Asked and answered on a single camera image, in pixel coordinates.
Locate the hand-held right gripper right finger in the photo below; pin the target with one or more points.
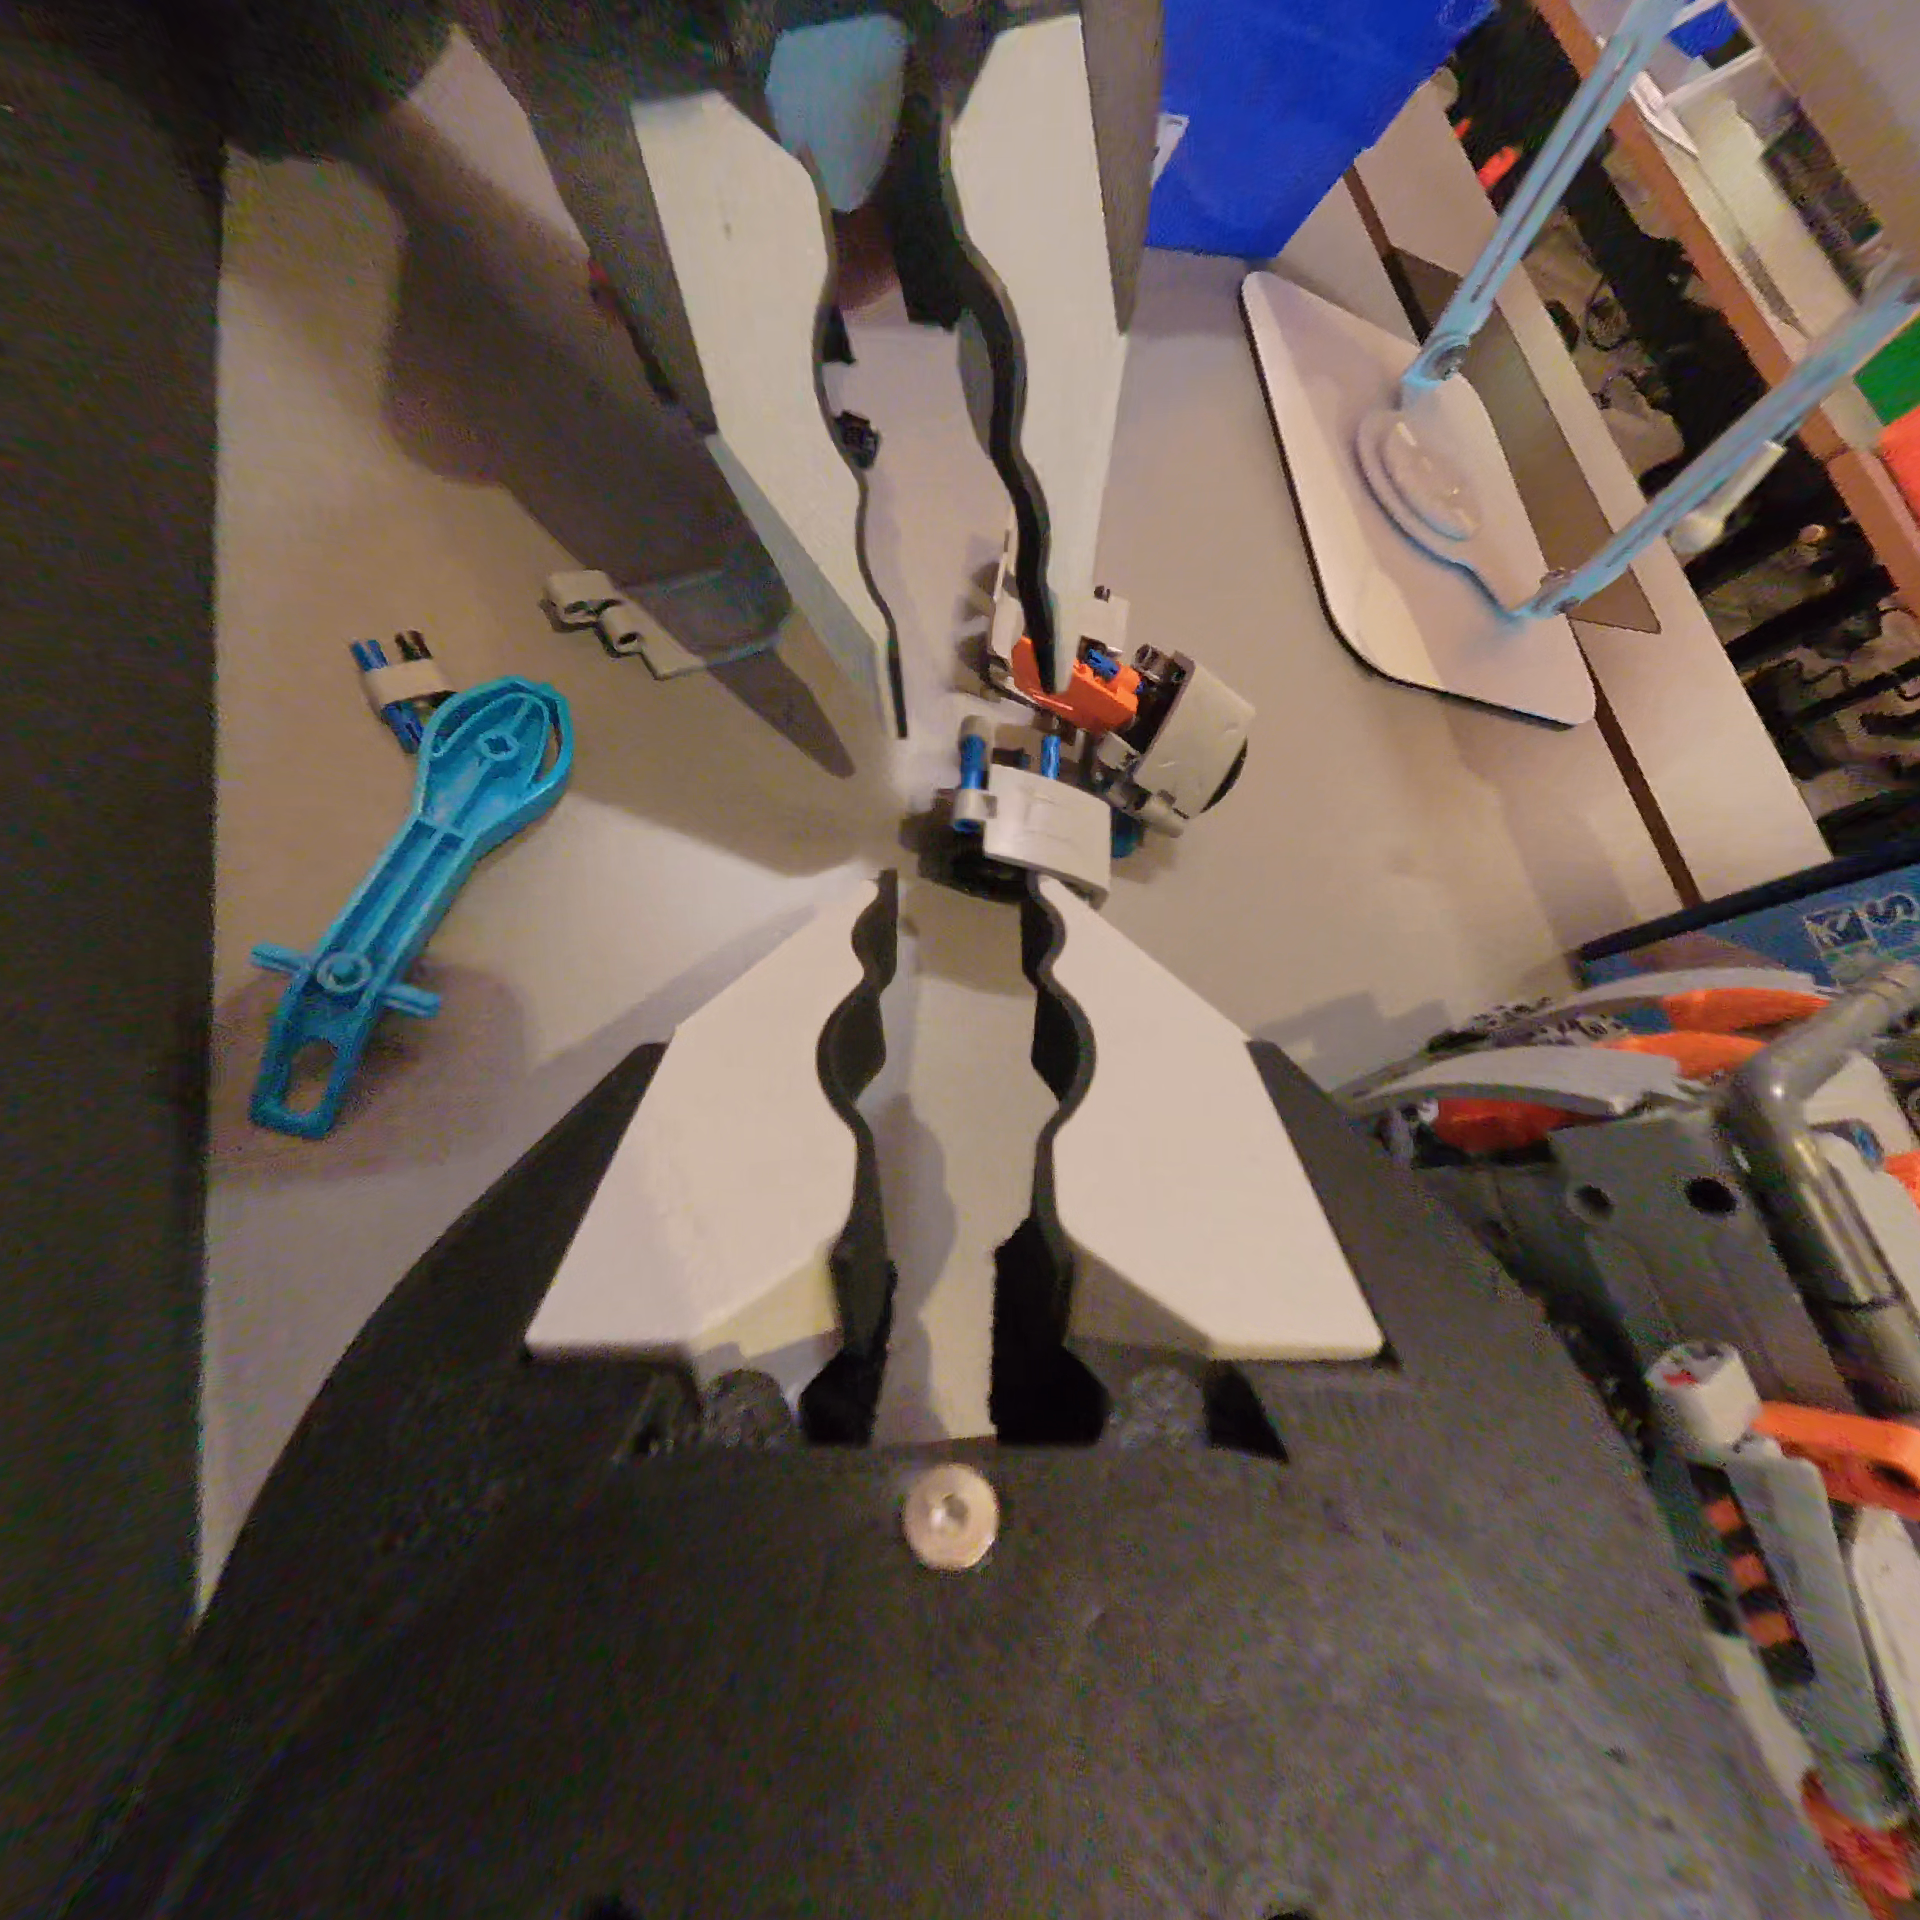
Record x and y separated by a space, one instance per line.
1217 1201

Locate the small black round piece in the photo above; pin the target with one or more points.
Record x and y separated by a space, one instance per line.
861 441

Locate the light grey block with pins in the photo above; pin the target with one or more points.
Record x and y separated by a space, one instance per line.
1036 826

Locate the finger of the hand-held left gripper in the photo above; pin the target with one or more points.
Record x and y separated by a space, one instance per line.
751 271
1053 210

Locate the blue plastic storage bin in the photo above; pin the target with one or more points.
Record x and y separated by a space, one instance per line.
1293 106

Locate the grey orange tracked toy robot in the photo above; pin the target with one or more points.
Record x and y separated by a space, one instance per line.
1681 1352

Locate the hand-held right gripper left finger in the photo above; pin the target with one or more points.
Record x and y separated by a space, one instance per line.
691 1201

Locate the blue plastic separator tool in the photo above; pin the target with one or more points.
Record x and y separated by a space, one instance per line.
451 796

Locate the blue robot kit box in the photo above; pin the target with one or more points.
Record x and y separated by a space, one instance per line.
1803 914

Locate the white desk stand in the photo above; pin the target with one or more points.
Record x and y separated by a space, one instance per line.
1440 511

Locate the light grey connector piece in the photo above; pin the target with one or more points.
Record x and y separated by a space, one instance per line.
622 622

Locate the dark grey orange block assembly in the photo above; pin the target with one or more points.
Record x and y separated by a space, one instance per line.
1172 720

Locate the small grey blue pin connector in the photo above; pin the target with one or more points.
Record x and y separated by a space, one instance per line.
396 674

